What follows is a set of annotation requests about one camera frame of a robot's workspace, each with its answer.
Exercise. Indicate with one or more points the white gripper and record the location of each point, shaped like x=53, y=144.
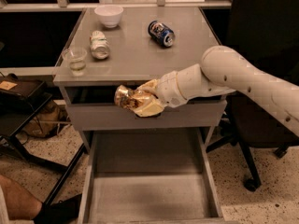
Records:
x=167, y=89

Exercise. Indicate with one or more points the crushed orange can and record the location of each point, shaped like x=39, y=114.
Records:
x=130, y=99

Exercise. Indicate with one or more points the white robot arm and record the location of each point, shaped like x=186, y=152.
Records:
x=221, y=71

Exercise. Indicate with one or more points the blue soda can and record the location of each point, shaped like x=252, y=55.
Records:
x=161, y=33

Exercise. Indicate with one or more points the green white soda can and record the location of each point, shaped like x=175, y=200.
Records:
x=99, y=46

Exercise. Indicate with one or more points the closed grey top drawer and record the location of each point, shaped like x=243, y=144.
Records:
x=110, y=117

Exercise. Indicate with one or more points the grey drawer cabinet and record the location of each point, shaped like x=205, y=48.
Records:
x=136, y=58

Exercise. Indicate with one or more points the open grey middle drawer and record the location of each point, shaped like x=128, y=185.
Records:
x=158, y=176

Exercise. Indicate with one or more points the clear plastic cup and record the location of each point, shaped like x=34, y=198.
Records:
x=75, y=59

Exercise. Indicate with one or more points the white bowl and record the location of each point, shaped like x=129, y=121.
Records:
x=109, y=15

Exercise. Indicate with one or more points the brown bag on floor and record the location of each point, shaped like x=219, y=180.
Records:
x=48, y=121

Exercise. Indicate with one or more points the black side table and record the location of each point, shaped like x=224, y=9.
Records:
x=21, y=100

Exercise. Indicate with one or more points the black office chair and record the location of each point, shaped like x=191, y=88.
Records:
x=266, y=33

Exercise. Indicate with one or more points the black shoe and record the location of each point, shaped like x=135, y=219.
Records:
x=59, y=213

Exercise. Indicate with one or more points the person's bare leg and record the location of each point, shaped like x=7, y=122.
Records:
x=21, y=203

